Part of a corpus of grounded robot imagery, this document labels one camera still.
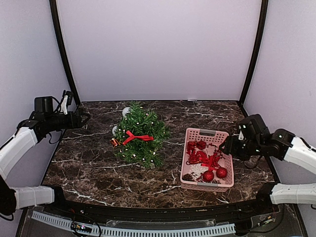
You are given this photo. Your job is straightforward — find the white ball ornament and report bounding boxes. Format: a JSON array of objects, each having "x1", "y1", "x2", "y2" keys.
[
  {"x1": 122, "y1": 107, "x2": 130, "y2": 118},
  {"x1": 112, "y1": 125, "x2": 118, "y2": 136}
]

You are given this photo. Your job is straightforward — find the red ribbon bow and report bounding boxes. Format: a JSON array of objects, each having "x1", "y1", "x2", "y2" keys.
[{"x1": 122, "y1": 130, "x2": 154, "y2": 146}]

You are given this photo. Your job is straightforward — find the red gold drum ornament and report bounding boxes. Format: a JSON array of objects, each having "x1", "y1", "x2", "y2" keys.
[{"x1": 110, "y1": 138, "x2": 121, "y2": 148}]

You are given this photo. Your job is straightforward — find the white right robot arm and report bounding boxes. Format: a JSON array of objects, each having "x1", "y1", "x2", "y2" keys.
[{"x1": 219, "y1": 114, "x2": 316, "y2": 214}]

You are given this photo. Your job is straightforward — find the white perforated cable tray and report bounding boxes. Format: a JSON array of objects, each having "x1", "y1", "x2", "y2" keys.
[{"x1": 31, "y1": 211, "x2": 236, "y2": 237}]

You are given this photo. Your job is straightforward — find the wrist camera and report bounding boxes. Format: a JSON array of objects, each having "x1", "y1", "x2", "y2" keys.
[
  {"x1": 238, "y1": 125, "x2": 246, "y2": 142},
  {"x1": 60, "y1": 90, "x2": 74, "y2": 115}
]

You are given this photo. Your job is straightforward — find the small green christmas tree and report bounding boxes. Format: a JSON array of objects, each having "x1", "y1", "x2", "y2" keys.
[{"x1": 113, "y1": 102, "x2": 170, "y2": 168}]

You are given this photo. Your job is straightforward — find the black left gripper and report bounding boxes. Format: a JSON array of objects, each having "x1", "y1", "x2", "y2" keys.
[{"x1": 45, "y1": 110, "x2": 90, "y2": 131}]

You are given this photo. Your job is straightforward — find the white snowflake ornament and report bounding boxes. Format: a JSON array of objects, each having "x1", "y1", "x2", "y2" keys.
[{"x1": 189, "y1": 163, "x2": 208, "y2": 180}]

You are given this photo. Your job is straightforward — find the red ball ornament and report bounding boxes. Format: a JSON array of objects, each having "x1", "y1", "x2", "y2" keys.
[
  {"x1": 202, "y1": 170, "x2": 214, "y2": 182},
  {"x1": 216, "y1": 167, "x2": 228, "y2": 179}
]

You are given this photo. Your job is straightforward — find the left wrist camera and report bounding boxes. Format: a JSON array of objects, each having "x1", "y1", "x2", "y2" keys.
[{"x1": 60, "y1": 90, "x2": 74, "y2": 115}]

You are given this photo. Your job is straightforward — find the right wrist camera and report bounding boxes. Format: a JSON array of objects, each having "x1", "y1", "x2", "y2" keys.
[{"x1": 238, "y1": 125, "x2": 246, "y2": 142}]

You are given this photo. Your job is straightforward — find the brown pine cone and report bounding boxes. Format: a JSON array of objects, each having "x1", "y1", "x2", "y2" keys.
[{"x1": 182, "y1": 173, "x2": 194, "y2": 182}]

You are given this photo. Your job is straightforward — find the red ornaments in basket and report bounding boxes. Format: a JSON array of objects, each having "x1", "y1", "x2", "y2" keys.
[{"x1": 185, "y1": 140, "x2": 224, "y2": 170}]

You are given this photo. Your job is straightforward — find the white fairy light string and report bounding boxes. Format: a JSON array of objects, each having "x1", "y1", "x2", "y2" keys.
[{"x1": 118, "y1": 106, "x2": 168, "y2": 166}]

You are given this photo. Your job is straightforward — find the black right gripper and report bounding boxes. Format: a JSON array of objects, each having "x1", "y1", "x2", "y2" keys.
[{"x1": 219, "y1": 135, "x2": 264, "y2": 161}]

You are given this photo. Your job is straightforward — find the pink plastic basket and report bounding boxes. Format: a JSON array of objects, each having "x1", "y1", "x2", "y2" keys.
[{"x1": 180, "y1": 128, "x2": 234, "y2": 192}]

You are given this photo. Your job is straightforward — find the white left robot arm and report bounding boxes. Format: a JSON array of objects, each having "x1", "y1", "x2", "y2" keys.
[{"x1": 0, "y1": 91, "x2": 91, "y2": 216}]

